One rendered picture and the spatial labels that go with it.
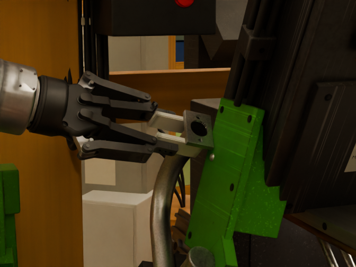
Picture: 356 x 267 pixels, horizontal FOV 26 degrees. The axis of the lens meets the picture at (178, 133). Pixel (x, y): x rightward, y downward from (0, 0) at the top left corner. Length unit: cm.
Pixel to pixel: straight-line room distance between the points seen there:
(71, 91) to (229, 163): 23
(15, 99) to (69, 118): 8
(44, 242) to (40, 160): 14
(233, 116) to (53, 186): 39
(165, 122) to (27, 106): 21
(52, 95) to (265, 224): 32
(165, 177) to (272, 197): 18
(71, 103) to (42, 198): 31
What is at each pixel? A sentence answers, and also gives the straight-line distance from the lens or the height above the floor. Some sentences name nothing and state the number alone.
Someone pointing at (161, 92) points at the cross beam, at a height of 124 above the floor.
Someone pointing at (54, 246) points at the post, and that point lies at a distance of 131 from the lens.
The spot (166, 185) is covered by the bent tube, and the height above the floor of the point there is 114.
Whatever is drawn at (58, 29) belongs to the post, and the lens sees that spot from 125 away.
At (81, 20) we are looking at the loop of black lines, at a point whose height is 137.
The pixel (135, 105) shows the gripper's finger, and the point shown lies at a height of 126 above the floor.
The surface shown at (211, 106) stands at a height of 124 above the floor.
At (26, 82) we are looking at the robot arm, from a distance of 96.
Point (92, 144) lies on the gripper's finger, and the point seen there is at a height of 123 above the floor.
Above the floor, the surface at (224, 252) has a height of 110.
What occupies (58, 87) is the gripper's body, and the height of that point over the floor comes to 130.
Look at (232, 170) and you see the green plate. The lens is 98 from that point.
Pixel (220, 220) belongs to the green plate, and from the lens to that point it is 99.
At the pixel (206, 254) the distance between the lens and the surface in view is 98.
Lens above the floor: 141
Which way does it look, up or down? 10 degrees down
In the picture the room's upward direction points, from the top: straight up
